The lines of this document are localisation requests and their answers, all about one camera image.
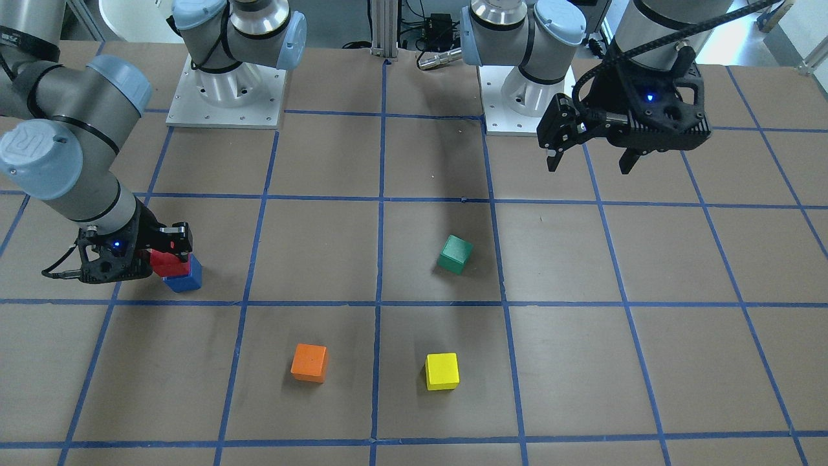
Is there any yellow block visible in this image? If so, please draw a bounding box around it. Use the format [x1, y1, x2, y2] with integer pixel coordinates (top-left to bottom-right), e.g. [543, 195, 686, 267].
[424, 352, 459, 390]

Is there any blue block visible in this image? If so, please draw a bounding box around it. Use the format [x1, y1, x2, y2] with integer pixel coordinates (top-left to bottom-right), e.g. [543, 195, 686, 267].
[162, 254, 203, 293]

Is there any aluminium frame post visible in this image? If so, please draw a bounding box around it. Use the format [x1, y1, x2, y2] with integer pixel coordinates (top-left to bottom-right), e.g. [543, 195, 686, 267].
[369, 0, 401, 61]

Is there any red block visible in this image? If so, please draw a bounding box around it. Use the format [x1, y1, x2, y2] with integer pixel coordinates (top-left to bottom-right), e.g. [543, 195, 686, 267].
[149, 250, 191, 278]

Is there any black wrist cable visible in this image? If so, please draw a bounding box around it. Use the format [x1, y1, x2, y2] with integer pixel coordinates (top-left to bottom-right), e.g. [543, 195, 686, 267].
[572, 0, 783, 120]

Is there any green block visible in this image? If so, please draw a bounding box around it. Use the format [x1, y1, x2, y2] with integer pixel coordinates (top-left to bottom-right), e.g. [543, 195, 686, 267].
[437, 235, 474, 275]

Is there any orange block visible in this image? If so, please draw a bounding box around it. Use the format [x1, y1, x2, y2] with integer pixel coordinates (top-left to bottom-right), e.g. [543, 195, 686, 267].
[290, 343, 329, 384]

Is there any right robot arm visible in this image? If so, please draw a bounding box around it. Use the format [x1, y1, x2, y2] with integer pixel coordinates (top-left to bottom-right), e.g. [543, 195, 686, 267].
[2, 1, 307, 292]

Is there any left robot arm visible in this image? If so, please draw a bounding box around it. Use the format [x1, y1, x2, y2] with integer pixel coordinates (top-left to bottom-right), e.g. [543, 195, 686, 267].
[459, 1, 770, 174]

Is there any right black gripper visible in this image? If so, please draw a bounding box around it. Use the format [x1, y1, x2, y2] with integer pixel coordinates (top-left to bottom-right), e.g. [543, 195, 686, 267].
[61, 201, 193, 284]

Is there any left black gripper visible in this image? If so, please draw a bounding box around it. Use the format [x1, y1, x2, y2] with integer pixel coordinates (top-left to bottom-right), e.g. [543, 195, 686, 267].
[536, 44, 712, 175]

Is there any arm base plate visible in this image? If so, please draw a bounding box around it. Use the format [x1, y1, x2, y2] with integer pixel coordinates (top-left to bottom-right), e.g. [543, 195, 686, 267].
[166, 59, 290, 130]
[478, 66, 576, 137]

